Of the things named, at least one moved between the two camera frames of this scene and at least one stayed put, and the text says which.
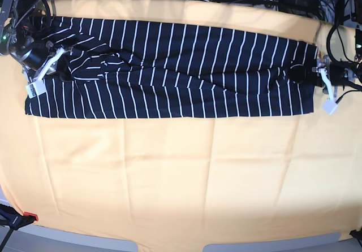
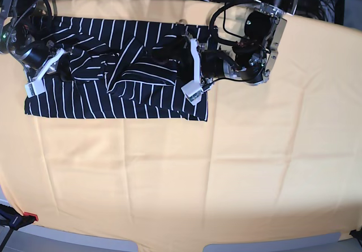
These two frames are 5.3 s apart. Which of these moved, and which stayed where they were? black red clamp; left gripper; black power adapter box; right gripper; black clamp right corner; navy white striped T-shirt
Moved: right gripper; navy white striped T-shirt
Stayed: black power adapter box; black red clamp; left gripper; black clamp right corner
